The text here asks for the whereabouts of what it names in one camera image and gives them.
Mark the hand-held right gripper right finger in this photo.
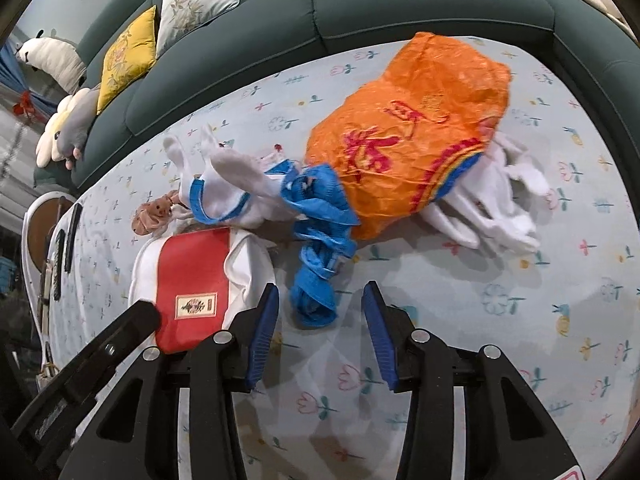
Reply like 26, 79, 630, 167
361, 281, 583, 480

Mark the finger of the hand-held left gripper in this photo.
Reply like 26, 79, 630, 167
10, 300, 162, 466

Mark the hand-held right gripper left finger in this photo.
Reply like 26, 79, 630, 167
62, 282, 281, 480

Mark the large red white paper cup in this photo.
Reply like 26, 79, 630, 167
129, 227, 278, 356

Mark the orange plastic bag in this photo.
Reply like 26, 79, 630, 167
287, 31, 513, 330

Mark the light blue floral tablecloth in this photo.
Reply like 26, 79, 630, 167
37, 35, 640, 480

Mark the black button remote control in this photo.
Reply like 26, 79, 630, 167
52, 230, 68, 303

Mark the slim black remote control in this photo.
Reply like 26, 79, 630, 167
64, 204, 83, 273

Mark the white round side table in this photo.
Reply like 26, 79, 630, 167
20, 191, 76, 376

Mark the white glove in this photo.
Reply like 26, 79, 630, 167
420, 132, 543, 253
164, 124, 301, 226

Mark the small brown plush charm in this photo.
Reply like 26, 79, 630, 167
131, 191, 178, 236

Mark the grey plush toy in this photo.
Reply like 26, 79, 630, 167
52, 91, 101, 171

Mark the red bow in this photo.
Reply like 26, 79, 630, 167
12, 91, 38, 116

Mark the blue curtain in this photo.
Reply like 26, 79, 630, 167
0, 42, 61, 126

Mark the yellow embroidered cushion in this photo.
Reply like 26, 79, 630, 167
96, 5, 158, 116

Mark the panda plush toy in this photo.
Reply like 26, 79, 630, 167
15, 30, 88, 96

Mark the dark green sofa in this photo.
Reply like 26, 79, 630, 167
32, 0, 640, 188

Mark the grey floral cushion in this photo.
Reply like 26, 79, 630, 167
156, 0, 246, 58

